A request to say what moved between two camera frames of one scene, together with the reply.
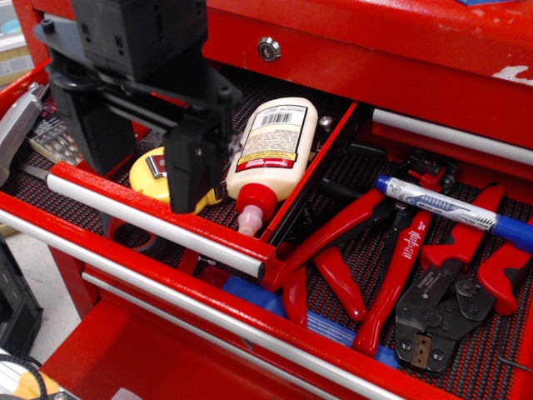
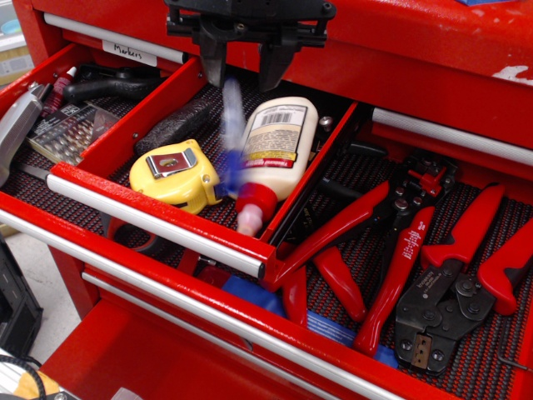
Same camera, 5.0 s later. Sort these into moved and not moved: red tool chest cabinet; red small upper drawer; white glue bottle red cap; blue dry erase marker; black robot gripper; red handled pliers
Moved: black robot gripper; blue dry erase marker
Not moved: white glue bottle red cap; red tool chest cabinet; red small upper drawer; red handled pliers
